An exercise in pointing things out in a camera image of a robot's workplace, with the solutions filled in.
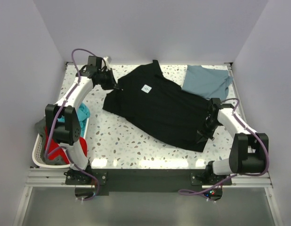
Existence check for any black t-shirt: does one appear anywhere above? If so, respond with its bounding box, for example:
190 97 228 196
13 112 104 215
103 60 209 152

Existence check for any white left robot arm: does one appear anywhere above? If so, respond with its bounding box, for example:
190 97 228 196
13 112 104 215
44 56 117 170

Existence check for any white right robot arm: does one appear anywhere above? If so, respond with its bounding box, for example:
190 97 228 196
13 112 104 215
197 98 270 177

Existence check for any folded grey-blue t-shirt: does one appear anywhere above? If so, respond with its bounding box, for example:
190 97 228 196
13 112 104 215
182 65 233 100

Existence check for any turquoise t-shirt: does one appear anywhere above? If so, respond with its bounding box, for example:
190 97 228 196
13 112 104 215
58 102 91 138

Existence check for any dark grey t-shirt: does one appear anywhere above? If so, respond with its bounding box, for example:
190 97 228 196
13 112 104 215
35 118 66 165

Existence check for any red t-shirt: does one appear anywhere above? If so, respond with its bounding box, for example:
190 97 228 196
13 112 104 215
48 137 88 165

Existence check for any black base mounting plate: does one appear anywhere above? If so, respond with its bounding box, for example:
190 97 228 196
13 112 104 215
64 169 226 197

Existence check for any white laundry basket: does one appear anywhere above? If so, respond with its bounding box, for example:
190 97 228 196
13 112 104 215
32 117 91 169

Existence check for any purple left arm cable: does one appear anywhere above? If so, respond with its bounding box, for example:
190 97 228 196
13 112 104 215
43 48 113 201

